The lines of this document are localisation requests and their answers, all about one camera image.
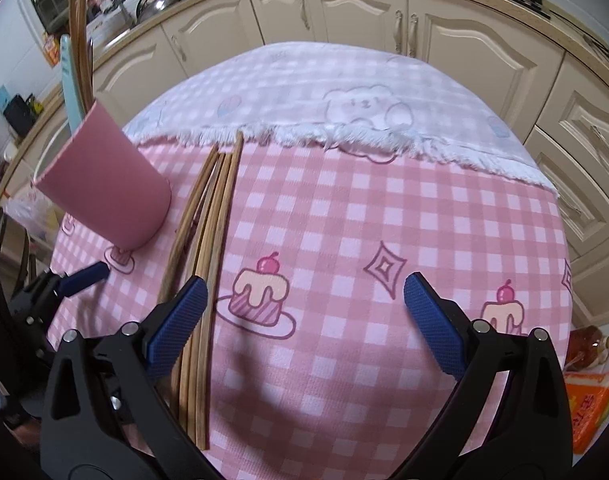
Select pink utensil cup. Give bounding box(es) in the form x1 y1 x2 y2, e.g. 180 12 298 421
33 102 172 250

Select teal sheathed knife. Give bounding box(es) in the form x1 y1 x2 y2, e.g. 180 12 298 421
60 35 86 134

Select orange snack bag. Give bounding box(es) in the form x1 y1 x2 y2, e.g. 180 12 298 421
565 372 609 455

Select black kettle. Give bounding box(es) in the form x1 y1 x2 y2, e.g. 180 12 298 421
3 94 36 139

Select pink checkered tablecloth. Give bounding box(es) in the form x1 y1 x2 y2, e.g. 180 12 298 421
46 134 573 480

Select orange bottle on windowsill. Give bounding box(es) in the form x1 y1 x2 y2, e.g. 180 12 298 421
42 32 60 67

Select steel wok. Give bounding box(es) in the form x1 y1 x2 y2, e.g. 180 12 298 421
136 0 181 23

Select lower cream cabinets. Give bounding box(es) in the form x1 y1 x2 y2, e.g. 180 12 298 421
0 0 609 326

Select white fringed checkered cloth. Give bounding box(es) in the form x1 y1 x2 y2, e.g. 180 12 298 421
123 41 555 191

